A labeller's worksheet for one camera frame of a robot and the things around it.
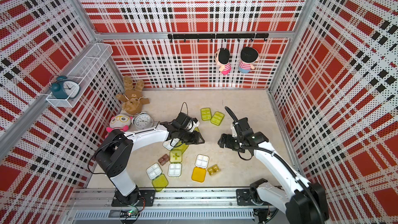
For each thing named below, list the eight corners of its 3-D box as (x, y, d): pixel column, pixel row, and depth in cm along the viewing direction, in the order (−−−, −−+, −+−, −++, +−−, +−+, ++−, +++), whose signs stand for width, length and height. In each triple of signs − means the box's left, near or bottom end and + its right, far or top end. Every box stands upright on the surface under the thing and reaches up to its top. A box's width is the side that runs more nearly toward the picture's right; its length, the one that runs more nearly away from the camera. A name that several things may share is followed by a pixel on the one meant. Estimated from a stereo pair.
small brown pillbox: (158, 161, 87) (157, 160, 85) (166, 154, 90) (165, 152, 88) (162, 166, 85) (161, 164, 83) (170, 158, 88) (169, 156, 86)
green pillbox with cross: (169, 163, 87) (168, 161, 85) (171, 151, 91) (170, 149, 89) (181, 163, 87) (180, 161, 85) (182, 151, 91) (182, 149, 89)
